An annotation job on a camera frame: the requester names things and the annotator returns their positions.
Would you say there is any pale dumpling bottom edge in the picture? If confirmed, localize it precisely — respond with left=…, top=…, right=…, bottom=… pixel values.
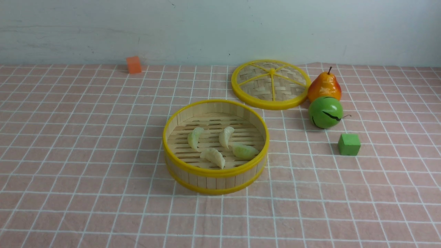
left=219, top=126, right=235, bottom=149

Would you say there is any pale green dumpling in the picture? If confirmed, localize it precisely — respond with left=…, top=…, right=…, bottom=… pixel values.
left=232, top=144, right=260, bottom=161

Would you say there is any bamboo steamer tray yellow rim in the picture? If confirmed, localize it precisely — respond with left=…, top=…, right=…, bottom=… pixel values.
left=163, top=99, right=270, bottom=195

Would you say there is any woven steamer lid yellow rim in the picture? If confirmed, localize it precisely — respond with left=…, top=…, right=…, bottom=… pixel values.
left=230, top=60, right=311, bottom=110

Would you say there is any orange foam cube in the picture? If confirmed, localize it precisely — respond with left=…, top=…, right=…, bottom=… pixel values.
left=126, top=55, right=142, bottom=74

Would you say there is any green toy apple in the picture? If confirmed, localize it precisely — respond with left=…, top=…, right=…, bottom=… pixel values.
left=308, top=96, right=351, bottom=129

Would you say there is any orange yellow toy pear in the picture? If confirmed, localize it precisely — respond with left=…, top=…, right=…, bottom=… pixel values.
left=307, top=66, right=342, bottom=102

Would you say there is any green foam cube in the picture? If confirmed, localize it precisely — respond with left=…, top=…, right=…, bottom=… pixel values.
left=338, top=133, right=361, bottom=156

